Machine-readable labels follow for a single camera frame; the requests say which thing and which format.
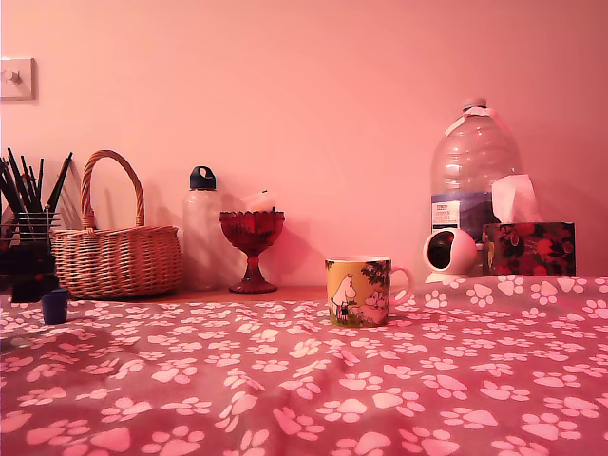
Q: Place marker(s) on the red glass goblet bowl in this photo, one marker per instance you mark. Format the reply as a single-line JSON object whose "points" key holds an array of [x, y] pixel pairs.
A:
{"points": [[252, 233]]}

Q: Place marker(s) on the small white round camera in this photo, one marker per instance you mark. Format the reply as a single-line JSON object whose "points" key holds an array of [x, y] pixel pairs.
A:
{"points": [[461, 252]]}

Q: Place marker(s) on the blue coffee capsule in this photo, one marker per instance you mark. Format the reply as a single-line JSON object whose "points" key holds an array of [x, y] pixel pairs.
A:
{"points": [[55, 309]]}

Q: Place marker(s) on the small pale wrapped object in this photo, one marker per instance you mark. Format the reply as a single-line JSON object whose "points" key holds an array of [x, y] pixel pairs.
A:
{"points": [[259, 201]]}

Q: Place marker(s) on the wall switch plate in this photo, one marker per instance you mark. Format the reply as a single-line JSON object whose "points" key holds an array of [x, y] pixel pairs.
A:
{"points": [[18, 80]]}

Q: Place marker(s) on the clear bottle with black cap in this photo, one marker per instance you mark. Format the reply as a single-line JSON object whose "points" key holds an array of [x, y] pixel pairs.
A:
{"points": [[199, 237]]}

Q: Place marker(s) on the white tissue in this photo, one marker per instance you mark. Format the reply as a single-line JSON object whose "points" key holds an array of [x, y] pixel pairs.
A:
{"points": [[515, 199]]}

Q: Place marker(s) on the paw-print cloth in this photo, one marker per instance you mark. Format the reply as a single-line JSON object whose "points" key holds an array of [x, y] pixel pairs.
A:
{"points": [[304, 380]]}

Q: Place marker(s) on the floral tissue box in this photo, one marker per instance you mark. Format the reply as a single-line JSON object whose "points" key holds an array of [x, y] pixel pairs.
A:
{"points": [[532, 249]]}

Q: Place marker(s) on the yellow cartoon mug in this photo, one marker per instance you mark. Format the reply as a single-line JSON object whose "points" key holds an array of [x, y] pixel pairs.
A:
{"points": [[351, 294]]}

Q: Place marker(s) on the large clear water bottle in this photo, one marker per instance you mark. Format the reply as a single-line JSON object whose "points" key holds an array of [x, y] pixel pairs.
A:
{"points": [[470, 157]]}

